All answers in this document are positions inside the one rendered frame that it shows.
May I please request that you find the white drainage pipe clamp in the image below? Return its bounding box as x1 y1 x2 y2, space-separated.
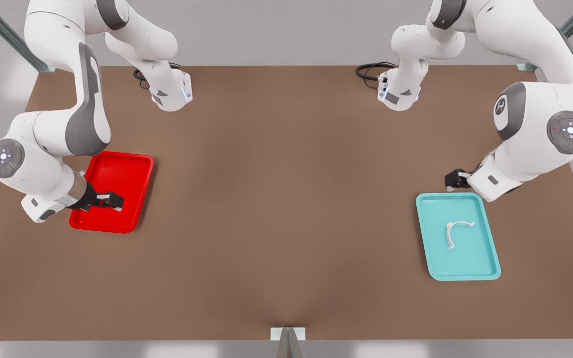
446 221 476 250

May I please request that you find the red rectangular tray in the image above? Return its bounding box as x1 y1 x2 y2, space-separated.
69 151 155 234

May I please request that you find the teal rectangular tray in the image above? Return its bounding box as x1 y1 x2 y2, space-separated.
416 192 501 281

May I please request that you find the black cable loop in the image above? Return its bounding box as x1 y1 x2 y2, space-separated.
133 63 182 90
356 62 397 90

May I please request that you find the silver frame post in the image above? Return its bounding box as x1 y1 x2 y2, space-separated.
271 327 306 358
0 0 56 74
516 0 573 72

